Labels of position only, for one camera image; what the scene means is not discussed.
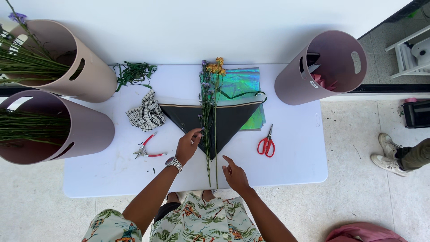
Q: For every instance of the person's foot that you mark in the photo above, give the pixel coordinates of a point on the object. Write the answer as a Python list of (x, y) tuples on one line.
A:
[(208, 195), (173, 197)]

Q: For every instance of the black box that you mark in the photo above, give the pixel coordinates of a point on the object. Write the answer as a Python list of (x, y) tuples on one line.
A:
[(418, 114)]

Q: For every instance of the palm print shirt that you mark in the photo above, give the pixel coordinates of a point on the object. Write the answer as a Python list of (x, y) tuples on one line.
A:
[(205, 221)]

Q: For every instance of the pink bag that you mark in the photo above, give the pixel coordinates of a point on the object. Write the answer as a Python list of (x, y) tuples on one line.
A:
[(362, 233)]

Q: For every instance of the pile of green ribbon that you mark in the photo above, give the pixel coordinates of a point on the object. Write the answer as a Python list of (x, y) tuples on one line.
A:
[(133, 73)]

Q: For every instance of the person's left fingers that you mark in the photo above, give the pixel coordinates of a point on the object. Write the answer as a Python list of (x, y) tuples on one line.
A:
[(197, 135)]

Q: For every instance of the dark green ribbon strand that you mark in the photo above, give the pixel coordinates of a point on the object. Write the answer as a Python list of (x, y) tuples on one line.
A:
[(242, 95)]

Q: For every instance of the person's right foot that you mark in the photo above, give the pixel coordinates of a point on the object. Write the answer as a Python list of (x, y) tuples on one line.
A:
[(208, 195)]

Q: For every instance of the yellow flower stem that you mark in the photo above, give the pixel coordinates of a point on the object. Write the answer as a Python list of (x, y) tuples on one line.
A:
[(215, 134)]

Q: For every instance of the mauve flower bucket with stems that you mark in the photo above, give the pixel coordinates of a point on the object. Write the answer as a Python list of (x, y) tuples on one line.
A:
[(90, 131)]

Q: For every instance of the bunch of green stems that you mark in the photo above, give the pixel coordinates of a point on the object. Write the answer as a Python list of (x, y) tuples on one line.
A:
[(33, 127)]

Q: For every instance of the pink wrapping paper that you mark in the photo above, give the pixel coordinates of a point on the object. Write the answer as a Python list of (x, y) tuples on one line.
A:
[(322, 83)]

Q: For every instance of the mauve bucket with paper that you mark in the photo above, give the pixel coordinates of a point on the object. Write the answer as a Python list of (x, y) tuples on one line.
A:
[(289, 84)]

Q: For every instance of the holographic wrapping paper sheets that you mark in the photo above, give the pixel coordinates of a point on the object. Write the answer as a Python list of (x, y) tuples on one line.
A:
[(242, 82)]

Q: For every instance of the silver wristwatch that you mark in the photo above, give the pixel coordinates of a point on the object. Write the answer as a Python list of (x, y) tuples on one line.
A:
[(174, 164)]

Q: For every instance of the black and white checkered cloth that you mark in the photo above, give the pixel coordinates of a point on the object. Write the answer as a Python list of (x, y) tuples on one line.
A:
[(146, 112)]

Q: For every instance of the black shorts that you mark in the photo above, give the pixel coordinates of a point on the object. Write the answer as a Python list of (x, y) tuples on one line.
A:
[(165, 211)]

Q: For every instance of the purple flower stem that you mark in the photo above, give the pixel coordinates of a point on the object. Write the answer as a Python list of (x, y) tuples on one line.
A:
[(206, 111)]

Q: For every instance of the red scissors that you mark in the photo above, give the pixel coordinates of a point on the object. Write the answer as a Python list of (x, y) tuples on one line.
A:
[(266, 145)]

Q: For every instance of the person's right hand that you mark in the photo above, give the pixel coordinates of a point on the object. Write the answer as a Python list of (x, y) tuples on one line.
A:
[(237, 176)]

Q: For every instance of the person's left foot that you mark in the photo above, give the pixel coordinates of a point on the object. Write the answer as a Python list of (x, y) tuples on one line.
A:
[(173, 197)]

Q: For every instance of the bunch of purple flower stems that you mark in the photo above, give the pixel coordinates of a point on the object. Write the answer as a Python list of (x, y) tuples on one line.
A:
[(30, 62)]

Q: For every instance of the white rack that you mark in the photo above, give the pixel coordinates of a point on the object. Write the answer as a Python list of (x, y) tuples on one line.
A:
[(403, 55)]

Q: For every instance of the black and white paper rolls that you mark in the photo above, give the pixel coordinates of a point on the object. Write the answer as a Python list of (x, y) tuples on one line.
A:
[(311, 64)]

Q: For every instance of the person's left hand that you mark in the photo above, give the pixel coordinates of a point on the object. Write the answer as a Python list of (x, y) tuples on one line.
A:
[(185, 148)]

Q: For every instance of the pink tape roll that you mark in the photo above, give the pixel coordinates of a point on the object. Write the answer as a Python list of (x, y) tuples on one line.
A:
[(410, 100)]

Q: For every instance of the beige flower bucket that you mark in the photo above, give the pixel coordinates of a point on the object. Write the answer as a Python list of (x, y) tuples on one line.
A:
[(94, 80)]

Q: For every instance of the black wrapping paper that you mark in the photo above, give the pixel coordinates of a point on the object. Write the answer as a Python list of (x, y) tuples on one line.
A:
[(231, 121)]

